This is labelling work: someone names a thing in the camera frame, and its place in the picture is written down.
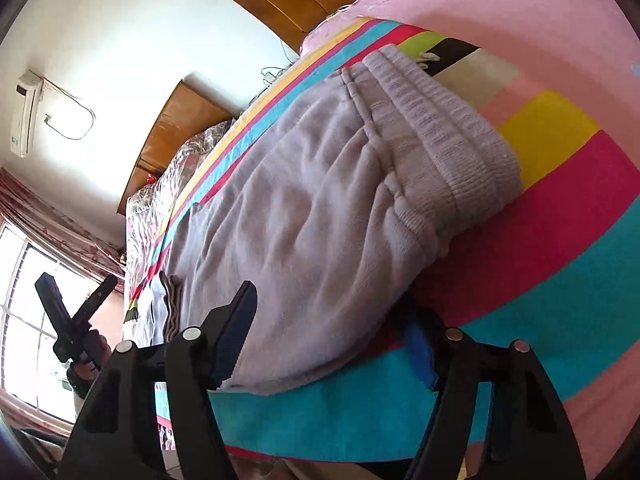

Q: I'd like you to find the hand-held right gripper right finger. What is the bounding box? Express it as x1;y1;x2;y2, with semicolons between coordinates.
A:
402;305;587;480

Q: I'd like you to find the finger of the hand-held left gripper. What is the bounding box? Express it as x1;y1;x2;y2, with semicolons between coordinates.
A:
74;274;120;330

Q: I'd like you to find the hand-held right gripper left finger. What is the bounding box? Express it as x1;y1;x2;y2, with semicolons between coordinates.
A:
64;280;258;480

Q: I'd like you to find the lilac sweatshirt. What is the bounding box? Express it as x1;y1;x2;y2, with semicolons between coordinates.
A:
150;44;523;396

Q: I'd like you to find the person's left hand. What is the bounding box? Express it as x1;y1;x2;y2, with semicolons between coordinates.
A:
69;335;112;393

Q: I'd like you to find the bright window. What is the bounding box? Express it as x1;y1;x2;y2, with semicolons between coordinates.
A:
0;220;126;426

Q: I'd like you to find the floral pillow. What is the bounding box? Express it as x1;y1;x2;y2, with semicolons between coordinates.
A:
125;119;233;301

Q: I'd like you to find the red patterned curtain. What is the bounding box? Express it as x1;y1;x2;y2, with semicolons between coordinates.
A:
0;167;126;281

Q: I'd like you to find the striped colourful blanket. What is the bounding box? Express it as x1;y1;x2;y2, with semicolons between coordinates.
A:
122;16;640;461

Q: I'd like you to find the small wooden headboard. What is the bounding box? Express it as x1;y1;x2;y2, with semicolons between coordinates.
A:
116;79;236;216

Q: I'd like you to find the white air conditioner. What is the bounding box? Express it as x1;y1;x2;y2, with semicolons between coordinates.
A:
10;71;45;158

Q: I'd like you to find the pink bed sheet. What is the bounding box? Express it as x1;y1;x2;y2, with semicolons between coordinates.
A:
300;0;640;480

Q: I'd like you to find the black air conditioner cable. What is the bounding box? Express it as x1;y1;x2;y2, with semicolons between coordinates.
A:
41;77;97;141

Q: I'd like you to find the white charger with cable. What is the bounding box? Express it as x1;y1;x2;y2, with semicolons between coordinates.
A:
259;64;297;92

